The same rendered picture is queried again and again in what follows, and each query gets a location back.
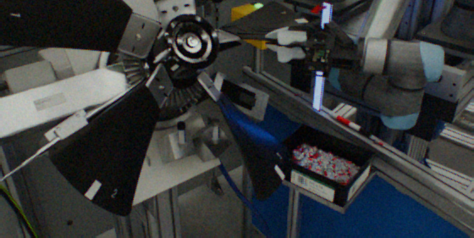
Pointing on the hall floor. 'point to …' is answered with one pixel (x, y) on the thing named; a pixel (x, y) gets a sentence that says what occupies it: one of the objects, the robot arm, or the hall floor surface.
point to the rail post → (246, 206)
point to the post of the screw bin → (294, 213)
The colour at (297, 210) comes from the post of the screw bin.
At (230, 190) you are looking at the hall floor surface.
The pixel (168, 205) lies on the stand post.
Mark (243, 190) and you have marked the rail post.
